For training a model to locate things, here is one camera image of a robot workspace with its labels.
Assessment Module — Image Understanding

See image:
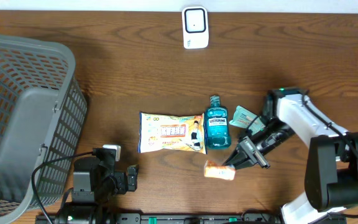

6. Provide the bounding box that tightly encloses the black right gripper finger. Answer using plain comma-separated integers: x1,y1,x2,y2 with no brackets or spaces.
234,149,257,170
223,146,243,167

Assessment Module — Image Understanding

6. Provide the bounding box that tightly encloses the orange tissue pack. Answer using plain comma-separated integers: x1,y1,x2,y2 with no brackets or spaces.
204,160,236,180

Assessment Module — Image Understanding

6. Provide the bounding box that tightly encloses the mint green wipes packet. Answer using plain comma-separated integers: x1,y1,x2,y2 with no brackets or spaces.
229,106,265,135

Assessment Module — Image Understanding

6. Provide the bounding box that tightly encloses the teal mouthwash bottle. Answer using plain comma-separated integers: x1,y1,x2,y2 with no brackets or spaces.
204,95,231,149

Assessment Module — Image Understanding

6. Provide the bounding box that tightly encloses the wet wipes pack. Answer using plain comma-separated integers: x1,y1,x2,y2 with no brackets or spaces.
137,112,207,154

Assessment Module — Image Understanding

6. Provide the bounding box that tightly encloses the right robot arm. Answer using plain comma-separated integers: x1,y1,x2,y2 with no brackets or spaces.
224,88,358,223

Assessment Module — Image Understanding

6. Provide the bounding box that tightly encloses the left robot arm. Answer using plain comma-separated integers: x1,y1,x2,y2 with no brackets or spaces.
54,157,139,224

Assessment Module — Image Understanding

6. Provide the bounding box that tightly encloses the white barcode scanner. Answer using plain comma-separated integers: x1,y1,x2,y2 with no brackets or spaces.
181,6,209,49

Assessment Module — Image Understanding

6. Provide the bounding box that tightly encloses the grey plastic basket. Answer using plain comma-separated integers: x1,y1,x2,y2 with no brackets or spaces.
0,35,87,223

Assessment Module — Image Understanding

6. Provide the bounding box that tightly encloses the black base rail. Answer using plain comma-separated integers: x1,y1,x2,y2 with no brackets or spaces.
35,212,347,224

